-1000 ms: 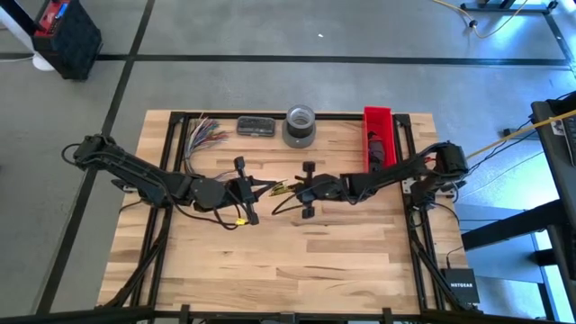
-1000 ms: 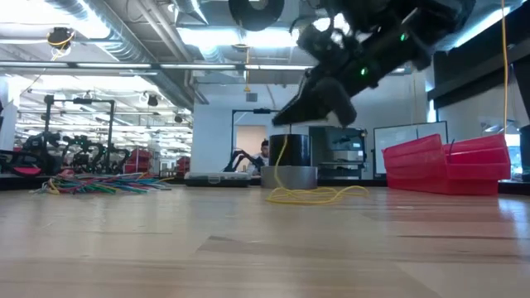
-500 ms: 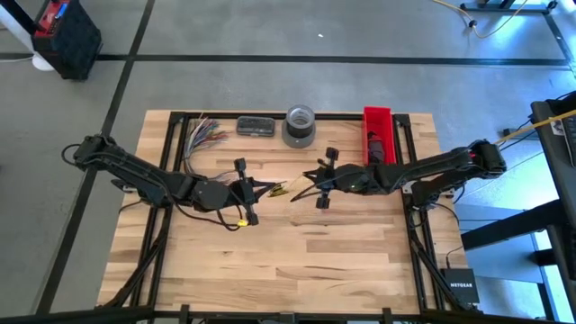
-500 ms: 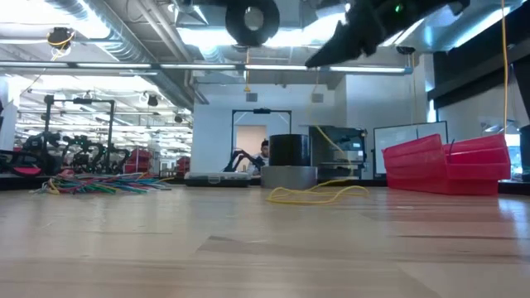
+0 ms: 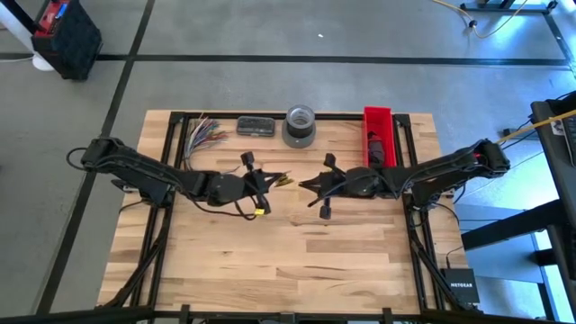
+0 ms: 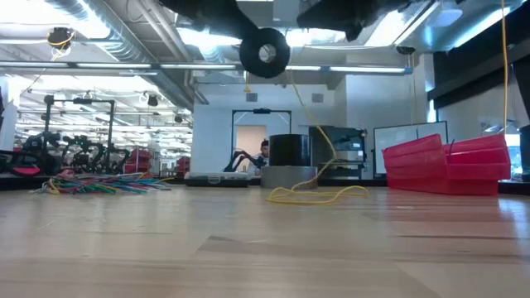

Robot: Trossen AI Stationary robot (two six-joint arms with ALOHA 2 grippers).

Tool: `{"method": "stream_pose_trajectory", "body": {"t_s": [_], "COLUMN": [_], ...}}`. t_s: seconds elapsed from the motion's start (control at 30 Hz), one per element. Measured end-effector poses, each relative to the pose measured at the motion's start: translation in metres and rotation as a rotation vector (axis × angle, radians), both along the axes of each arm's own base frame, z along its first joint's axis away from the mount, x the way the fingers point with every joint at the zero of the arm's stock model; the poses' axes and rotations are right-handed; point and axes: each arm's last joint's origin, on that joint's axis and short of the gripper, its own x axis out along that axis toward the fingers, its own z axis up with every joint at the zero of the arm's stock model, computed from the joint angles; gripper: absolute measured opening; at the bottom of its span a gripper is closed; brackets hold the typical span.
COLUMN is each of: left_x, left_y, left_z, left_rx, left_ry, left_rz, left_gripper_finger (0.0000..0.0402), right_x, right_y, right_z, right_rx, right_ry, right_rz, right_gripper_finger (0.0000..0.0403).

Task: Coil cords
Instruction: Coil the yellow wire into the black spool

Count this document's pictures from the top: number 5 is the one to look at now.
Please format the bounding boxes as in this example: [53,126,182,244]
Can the black desk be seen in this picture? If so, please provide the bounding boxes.
[530,91,576,283]

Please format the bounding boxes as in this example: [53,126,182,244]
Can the dark rectangular device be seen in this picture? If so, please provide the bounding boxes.
[236,115,276,138]

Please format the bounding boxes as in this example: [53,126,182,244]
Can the coloured wire bundle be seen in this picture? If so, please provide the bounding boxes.
[183,114,230,171]

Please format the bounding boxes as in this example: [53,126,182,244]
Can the black floor stand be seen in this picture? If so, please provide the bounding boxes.
[459,0,560,14]

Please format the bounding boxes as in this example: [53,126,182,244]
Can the yellow floor cable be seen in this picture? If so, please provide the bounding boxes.
[432,0,531,41]

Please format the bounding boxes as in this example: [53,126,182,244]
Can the red plastic bin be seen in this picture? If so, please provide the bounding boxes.
[362,105,399,169]

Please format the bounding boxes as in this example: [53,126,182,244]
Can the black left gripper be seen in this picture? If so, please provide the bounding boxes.
[238,151,289,216]

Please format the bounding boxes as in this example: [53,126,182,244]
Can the black tape roll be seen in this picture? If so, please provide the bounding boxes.
[286,104,316,140]

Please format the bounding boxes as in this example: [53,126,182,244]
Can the red black tool case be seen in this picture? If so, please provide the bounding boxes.
[30,0,104,81]

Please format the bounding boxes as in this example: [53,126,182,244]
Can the grey duct tape roll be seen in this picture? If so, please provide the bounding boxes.
[281,103,317,149]

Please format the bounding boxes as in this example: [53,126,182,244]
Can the yellow hanging cable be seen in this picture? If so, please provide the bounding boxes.
[496,109,576,146]

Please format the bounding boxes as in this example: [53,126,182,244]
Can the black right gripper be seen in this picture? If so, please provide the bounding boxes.
[299,152,361,221]

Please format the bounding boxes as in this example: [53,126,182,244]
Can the dark bench bar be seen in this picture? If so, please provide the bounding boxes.
[461,199,569,252]

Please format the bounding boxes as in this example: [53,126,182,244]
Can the black cord bundle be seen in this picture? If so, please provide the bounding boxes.
[366,130,387,166]

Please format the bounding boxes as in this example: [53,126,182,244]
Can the black network switch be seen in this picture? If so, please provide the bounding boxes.
[440,267,481,305]

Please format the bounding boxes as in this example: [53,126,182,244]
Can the white pillar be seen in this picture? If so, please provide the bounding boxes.
[0,0,56,73]

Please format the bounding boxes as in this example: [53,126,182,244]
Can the black aluminium table frame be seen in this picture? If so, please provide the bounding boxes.
[96,111,481,324]

